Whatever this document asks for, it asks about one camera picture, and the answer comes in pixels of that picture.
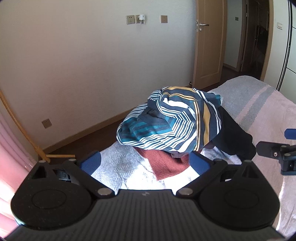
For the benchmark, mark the red-brown knit sweater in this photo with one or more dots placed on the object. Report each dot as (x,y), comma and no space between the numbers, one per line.
(166,164)

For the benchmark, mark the black garment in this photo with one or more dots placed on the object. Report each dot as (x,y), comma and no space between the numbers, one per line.
(233,136)

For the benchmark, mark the white wardrobe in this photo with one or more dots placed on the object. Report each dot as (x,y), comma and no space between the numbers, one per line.
(291,76)

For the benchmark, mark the striped knit sweater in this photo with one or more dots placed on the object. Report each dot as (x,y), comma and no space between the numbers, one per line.
(180,120)

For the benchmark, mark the bamboo rack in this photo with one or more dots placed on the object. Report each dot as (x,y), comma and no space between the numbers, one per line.
(13,117)

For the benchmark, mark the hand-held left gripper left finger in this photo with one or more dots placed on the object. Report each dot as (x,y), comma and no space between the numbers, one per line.
(91,162)

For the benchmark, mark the white plug adapter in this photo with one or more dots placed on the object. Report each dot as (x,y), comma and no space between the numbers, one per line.
(140,19)

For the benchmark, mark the pink curtain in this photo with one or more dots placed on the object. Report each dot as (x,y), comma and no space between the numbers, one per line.
(11,162)

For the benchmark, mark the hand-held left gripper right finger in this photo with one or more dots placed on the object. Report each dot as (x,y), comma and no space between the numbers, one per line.
(200,164)

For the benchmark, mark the wooden door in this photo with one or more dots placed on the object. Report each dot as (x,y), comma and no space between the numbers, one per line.
(208,58)

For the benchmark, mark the beige wall socket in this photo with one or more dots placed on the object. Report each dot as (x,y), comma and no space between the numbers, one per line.
(46,123)
(130,19)

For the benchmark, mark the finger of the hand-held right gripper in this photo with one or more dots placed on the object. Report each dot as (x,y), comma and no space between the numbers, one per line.
(268,149)
(291,133)

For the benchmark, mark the white wall switch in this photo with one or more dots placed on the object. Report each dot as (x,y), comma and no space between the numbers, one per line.
(279,25)

